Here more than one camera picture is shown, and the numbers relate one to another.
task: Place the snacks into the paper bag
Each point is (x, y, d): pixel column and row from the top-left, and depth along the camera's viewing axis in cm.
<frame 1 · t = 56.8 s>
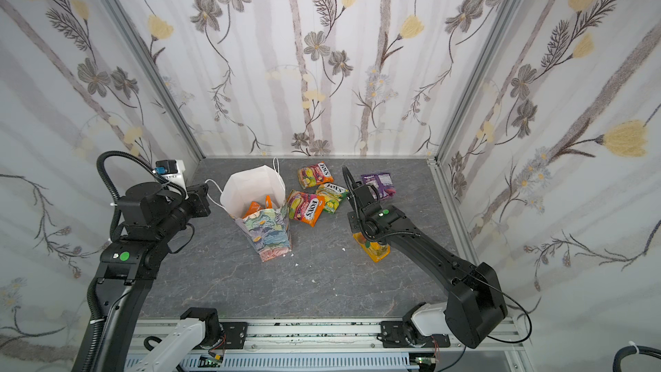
left hand: (208, 184, 65), fingers closed
right hand: (363, 213, 83), fingers closed
white floral paper bag: (256, 197, 92), point 13 cm above the table
orange corn chips bag: (252, 207, 94), point 10 cm above the table
Fox's candy bag lower: (268, 202, 90), point 14 cm above the table
Fox's candy bag top: (314, 175, 113), point 3 cm above the table
Fox's candy bag middle: (305, 207, 100), point 5 cm above the table
green Fox's spring tea bag: (332, 195, 106), point 3 cm above the table
purple snack packet: (383, 182, 110), point 4 cm above the table
yellow mango snack bag: (375, 250, 85), point 9 cm above the table

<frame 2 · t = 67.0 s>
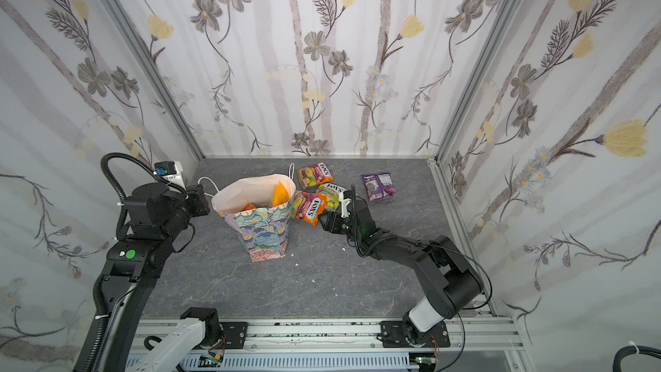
left hand: (203, 185, 67), fingers closed
right hand: (324, 214, 86), fingers open
yellow mango snack bag: (280, 195, 85), point 20 cm above the table
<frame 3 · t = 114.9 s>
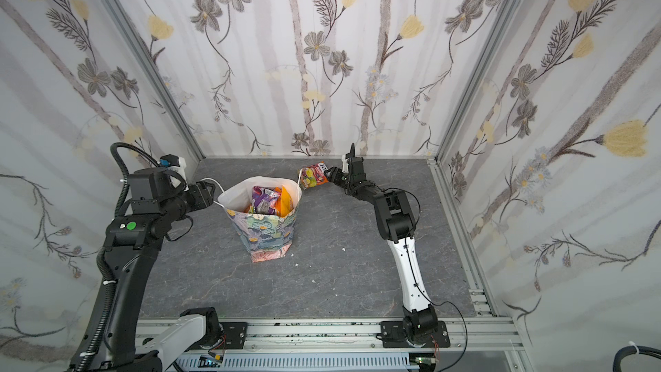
left hand: (208, 185, 70), fingers open
right hand: (329, 166, 108), fingers open
purple snack packet: (264, 200, 82), point 22 cm above the table
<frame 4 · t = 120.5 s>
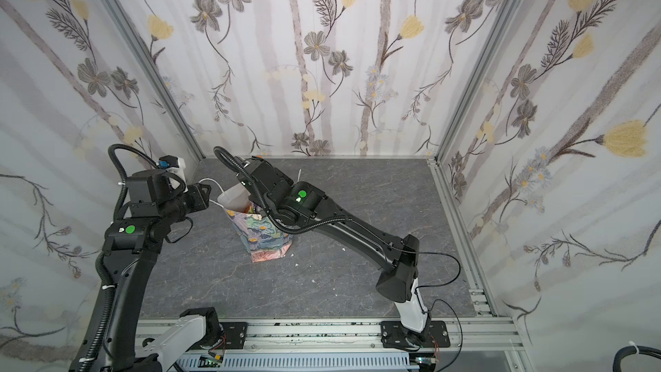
left hand: (207, 185, 70), fingers open
right hand: (269, 174, 66), fingers closed
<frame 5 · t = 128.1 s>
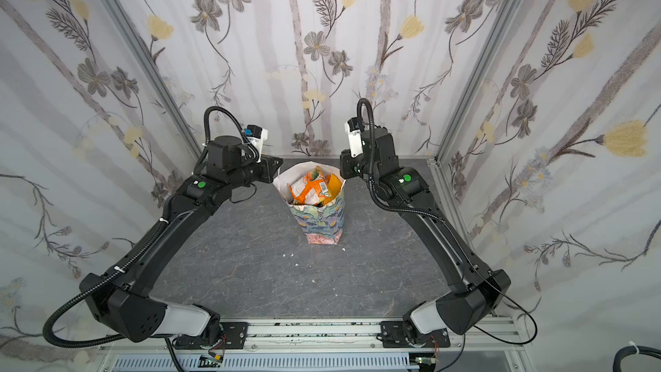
left hand: (284, 158, 72), fingers closed
right hand: (350, 149, 67), fingers closed
white floral paper bag: (322, 225, 81), point 17 cm above the table
